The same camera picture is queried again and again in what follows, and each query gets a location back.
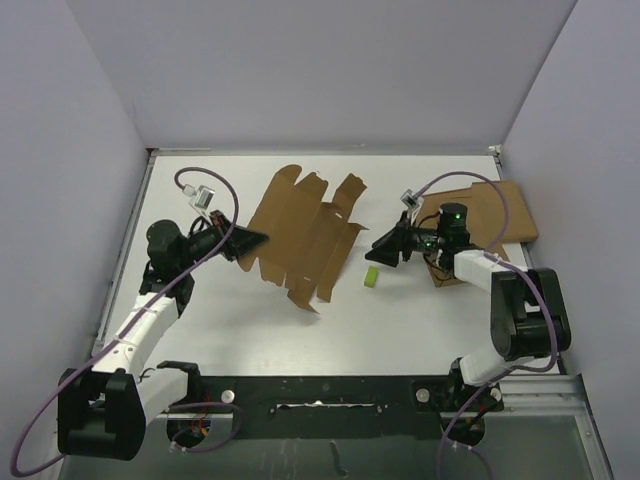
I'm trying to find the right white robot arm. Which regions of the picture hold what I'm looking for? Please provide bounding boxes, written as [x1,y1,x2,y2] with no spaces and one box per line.
[365,203,571,409]

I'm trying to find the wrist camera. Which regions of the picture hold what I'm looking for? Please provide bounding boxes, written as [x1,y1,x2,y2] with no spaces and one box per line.
[400,189,423,216]
[182,184,216,212]

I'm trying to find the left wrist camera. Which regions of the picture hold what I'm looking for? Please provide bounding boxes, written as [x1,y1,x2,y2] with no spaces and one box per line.
[182,184,216,212]

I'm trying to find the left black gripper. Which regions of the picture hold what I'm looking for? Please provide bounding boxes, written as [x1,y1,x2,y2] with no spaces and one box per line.
[177,209,268,271]

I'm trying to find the flat cardboard stack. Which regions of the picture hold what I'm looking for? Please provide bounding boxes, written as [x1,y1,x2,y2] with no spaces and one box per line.
[415,181,538,260]

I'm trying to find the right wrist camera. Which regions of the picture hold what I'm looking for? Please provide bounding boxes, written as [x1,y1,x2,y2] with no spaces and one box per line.
[400,189,423,216]

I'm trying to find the purple cable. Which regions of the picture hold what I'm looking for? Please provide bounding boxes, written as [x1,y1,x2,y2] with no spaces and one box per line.
[409,171,561,480]
[10,167,244,476]

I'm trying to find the brown cardboard box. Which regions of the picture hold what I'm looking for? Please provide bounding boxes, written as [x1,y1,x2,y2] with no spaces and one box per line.
[238,164,366,312]

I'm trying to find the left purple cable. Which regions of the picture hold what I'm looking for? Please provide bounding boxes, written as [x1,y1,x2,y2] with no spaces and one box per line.
[10,167,244,476]

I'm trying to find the green rectangular block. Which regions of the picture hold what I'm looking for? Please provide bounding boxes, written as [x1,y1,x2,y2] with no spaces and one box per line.
[363,266,379,288]

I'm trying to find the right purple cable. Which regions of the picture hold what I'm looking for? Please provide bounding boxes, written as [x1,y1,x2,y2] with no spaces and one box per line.
[409,171,561,480]

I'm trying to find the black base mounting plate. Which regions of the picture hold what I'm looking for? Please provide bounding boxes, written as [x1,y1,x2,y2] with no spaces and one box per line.
[166,371,504,448]

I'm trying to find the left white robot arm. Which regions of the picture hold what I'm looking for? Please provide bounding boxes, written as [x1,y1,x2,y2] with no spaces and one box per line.
[57,211,269,460]

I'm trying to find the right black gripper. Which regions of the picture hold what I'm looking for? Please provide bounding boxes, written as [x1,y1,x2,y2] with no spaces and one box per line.
[365,211,446,267]

